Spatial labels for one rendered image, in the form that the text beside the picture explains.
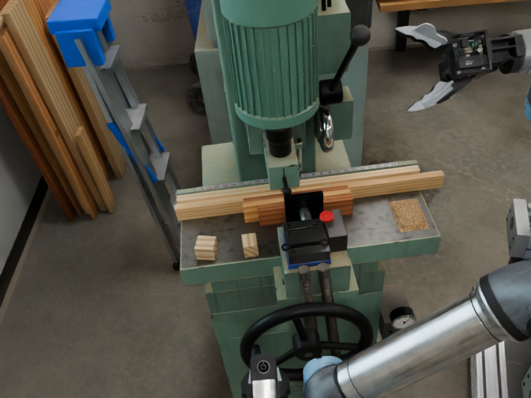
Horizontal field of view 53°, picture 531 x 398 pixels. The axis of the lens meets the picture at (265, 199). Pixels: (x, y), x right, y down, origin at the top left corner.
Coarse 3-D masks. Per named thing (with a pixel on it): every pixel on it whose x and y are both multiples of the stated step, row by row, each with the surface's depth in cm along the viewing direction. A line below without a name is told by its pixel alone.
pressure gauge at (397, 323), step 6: (402, 306) 133; (396, 312) 133; (402, 312) 132; (408, 312) 132; (390, 318) 134; (396, 318) 132; (402, 318) 132; (408, 318) 132; (414, 318) 133; (396, 324) 134; (402, 324) 134; (408, 324) 134
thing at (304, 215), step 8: (312, 192) 121; (320, 192) 121; (288, 200) 120; (296, 200) 121; (304, 200) 121; (312, 200) 121; (320, 200) 121; (288, 208) 122; (296, 208) 123; (304, 208) 122; (312, 208) 123; (320, 208) 123; (288, 216) 124; (296, 216) 124; (304, 216) 120; (312, 216) 125
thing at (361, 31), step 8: (360, 24) 88; (352, 32) 88; (360, 32) 87; (368, 32) 88; (352, 40) 89; (360, 40) 88; (368, 40) 89; (352, 48) 94; (352, 56) 98; (344, 64) 104; (344, 72) 109; (328, 80) 126; (336, 80) 115; (320, 88) 126; (328, 88) 124; (336, 88) 124; (320, 96) 127; (328, 96) 125; (336, 96) 125; (328, 104) 127
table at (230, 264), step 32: (416, 192) 132; (192, 224) 130; (224, 224) 129; (256, 224) 128; (352, 224) 126; (384, 224) 125; (192, 256) 123; (224, 256) 122; (352, 256) 123; (384, 256) 124; (352, 288) 116
